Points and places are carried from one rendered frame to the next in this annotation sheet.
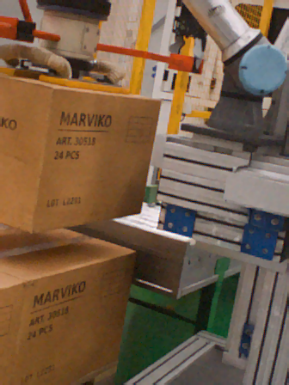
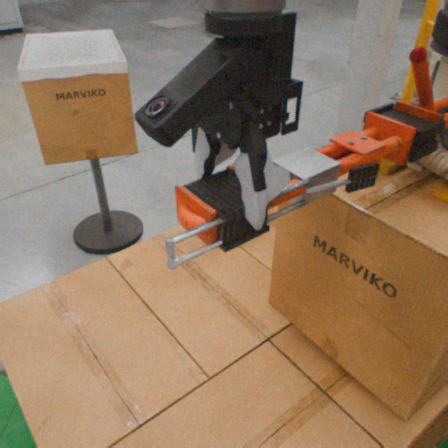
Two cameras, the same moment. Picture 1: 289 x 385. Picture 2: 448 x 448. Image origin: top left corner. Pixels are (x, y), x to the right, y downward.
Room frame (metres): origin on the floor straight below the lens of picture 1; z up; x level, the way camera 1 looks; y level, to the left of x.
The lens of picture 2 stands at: (1.25, 0.44, 1.47)
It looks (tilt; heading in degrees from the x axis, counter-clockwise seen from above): 37 degrees down; 24
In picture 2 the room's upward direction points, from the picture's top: straight up
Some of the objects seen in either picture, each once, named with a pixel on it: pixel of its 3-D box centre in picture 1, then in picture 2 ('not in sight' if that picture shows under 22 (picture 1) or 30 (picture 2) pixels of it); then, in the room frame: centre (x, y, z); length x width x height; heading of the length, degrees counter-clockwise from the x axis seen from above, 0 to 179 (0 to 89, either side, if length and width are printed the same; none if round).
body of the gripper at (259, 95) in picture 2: not in sight; (247, 79); (1.65, 0.59, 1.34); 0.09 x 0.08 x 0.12; 152
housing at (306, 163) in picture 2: not in sight; (304, 176); (1.75, 0.54, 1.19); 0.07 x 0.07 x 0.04; 62
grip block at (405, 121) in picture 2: (14, 28); (400, 131); (1.94, 0.44, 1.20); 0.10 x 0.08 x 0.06; 62
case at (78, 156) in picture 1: (52, 146); (426, 236); (2.16, 0.32, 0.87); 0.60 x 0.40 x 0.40; 152
